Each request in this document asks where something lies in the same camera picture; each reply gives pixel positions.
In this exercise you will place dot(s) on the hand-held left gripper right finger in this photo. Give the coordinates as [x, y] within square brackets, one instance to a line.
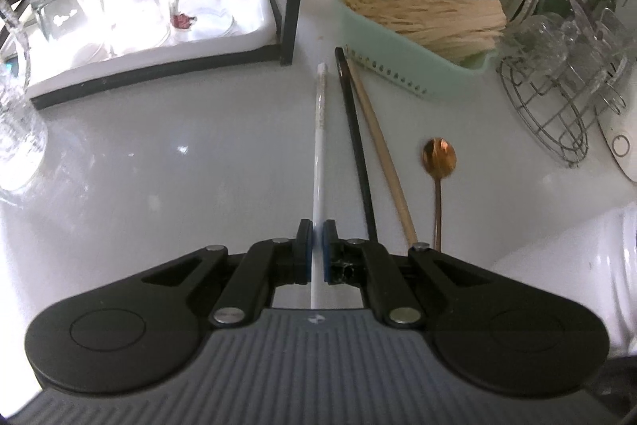
[328, 255]

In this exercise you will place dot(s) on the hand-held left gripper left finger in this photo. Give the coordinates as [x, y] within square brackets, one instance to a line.
[304, 255]

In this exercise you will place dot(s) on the white chopstick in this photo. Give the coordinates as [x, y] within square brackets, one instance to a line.
[318, 156]

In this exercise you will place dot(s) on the black chopstick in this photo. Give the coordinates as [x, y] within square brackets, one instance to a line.
[356, 146]

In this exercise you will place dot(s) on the wooden chopstick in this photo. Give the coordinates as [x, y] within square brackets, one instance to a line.
[383, 146]

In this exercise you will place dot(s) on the small copper spoon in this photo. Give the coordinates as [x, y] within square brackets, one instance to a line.
[439, 158]

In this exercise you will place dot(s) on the white ceramic utensil jar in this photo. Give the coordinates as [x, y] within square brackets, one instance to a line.
[572, 285]

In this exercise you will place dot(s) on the green plastic basket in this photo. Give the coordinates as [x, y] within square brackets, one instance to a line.
[398, 66]

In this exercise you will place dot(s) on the black metal dish rack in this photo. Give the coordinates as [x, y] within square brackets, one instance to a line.
[293, 7]

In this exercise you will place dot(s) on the textured glass mug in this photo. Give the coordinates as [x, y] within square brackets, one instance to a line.
[17, 131]

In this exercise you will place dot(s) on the white kitchen appliance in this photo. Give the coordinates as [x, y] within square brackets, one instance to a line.
[624, 146]

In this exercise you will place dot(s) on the clear stemmed glass cup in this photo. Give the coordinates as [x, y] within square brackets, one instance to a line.
[597, 46]

